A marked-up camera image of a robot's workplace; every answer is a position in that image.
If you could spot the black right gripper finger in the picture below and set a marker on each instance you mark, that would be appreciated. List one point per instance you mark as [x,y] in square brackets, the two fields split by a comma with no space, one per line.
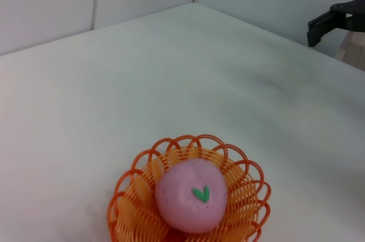
[320,26]

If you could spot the pink toy peach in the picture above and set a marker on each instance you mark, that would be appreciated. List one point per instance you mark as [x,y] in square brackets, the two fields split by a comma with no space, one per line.
[185,202]

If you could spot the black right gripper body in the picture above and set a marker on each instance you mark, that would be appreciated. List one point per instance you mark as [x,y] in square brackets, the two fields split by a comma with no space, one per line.
[356,13]

